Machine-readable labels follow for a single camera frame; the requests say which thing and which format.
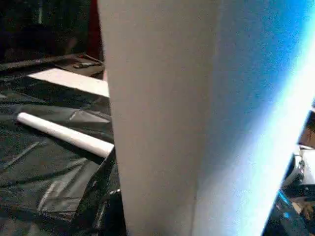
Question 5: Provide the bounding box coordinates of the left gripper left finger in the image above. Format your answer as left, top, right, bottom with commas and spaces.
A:
72, 147, 127, 236

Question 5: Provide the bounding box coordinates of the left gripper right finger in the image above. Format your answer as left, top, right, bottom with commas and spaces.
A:
260, 189, 311, 236

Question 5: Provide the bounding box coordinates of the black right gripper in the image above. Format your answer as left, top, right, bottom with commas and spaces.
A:
282, 172, 315, 199

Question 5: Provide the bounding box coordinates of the white plastic table leg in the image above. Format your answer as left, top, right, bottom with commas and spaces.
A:
97, 0, 315, 236
16, 112, 115, 158

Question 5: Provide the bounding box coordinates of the black mat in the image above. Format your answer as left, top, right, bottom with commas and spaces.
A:
0, 71, 124, 236

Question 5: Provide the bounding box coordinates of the white flat board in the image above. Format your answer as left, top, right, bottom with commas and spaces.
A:
27, 68, 110, 98

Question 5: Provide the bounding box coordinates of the black remote control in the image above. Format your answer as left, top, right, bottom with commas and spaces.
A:
73, 61, 100, 69

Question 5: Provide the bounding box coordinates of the black rail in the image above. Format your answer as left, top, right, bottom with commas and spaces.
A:
0, 54, 82, 71

